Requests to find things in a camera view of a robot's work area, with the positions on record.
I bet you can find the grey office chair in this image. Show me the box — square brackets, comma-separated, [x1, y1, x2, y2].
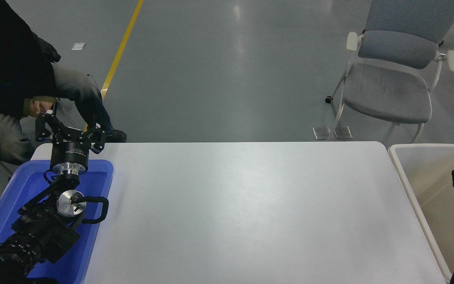
[325, 0, 454, 144]

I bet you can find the blue plastic tray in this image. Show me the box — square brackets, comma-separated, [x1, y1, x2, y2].
[0, 159, 114, 284]

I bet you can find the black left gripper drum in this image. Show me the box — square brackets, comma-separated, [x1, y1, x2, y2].
[50, 131, 93, 167]

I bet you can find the large pale bin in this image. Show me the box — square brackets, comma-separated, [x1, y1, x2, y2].
[388, 143, 454, 284]

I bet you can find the person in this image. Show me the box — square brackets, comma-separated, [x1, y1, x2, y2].
[0, 0, 128, 166]

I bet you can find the silver floor plate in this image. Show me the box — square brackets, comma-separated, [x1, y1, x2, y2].
[313, 126, 333, 141]
[333, 125, 354, 140]

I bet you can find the person's hand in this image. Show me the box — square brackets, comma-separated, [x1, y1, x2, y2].
[29, 99, 56, 118]

